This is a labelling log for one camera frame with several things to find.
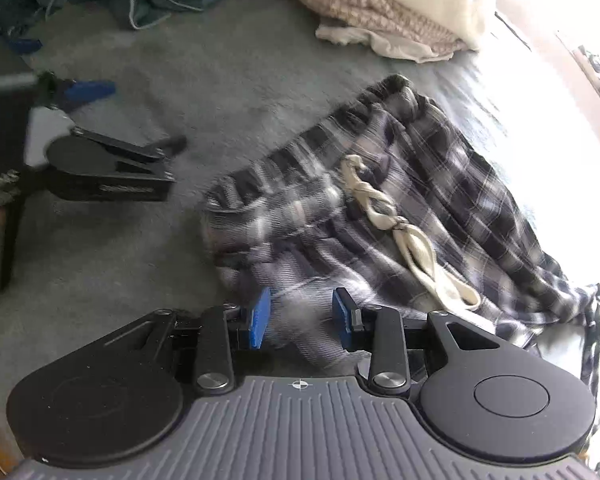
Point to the pink patterned garment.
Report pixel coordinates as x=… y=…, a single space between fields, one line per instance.
x=370 y=10

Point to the white garment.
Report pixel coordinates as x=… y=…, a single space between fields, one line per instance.
x=395 y=47

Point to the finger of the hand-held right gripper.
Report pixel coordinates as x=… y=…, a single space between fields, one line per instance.
x=145 y=152
x=87 y=92

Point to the black crumpled object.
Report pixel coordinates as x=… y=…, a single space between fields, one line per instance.
x=597 y=65

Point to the black white plaid pants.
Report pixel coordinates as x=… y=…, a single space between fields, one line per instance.
x=430 y=170

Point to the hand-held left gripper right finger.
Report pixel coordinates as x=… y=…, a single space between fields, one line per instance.
x=344 y=320

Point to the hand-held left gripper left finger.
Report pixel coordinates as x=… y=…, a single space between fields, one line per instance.
x=260 y=320

